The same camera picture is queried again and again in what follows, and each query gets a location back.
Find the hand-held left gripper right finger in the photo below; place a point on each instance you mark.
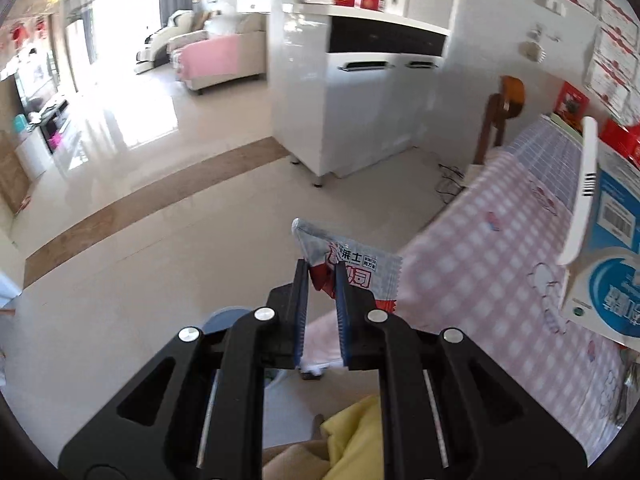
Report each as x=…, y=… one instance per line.
x=342, y=320

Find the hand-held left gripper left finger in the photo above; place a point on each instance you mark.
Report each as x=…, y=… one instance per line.
x=301, y=310

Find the silver red snack wrapper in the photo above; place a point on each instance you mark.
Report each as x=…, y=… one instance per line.
x=360, y=265

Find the light blue trash bin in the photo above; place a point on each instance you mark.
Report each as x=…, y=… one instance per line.
x=220, y=318

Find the pink checked tablecloth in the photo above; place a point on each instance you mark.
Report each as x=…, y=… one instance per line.
x=500, y=270

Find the cream sofa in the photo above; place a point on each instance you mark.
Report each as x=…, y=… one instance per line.
x=245, y=55

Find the pink blanket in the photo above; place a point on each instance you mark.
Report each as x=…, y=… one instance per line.
x=210, y=55

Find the long white plastic case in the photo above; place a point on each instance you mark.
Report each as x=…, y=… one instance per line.
x=582, y=185

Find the blue white cardboard box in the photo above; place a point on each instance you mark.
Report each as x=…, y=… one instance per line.
x=615, y=280

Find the wooden chair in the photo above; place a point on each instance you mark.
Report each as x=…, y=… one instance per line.
x=510, y=97

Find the white black recliner chair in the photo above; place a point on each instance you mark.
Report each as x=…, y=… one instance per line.
x=160, y=42

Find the low white cabinet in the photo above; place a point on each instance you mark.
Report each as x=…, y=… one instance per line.
x=35, y=155

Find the dark tv stand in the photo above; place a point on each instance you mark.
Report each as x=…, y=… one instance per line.
x=55, y=122

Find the red box with dark picture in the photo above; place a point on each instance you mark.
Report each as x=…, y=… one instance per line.
x=572, y=102

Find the plain red box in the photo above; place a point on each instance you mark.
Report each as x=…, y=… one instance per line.
x=620, y=137

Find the teal container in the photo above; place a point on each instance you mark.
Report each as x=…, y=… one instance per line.
x=20, y=123

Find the sheer grey curtain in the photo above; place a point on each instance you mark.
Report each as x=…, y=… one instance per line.
x=80, y=25

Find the round white wall fixture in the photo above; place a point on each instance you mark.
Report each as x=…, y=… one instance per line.
x=530, y=50

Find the white wall switch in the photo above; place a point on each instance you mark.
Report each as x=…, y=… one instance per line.
x=550, y=4

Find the wall certificates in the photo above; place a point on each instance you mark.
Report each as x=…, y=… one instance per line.
x=612, y=50

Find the red wall decorations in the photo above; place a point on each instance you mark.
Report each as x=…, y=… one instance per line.
x=20, y=32

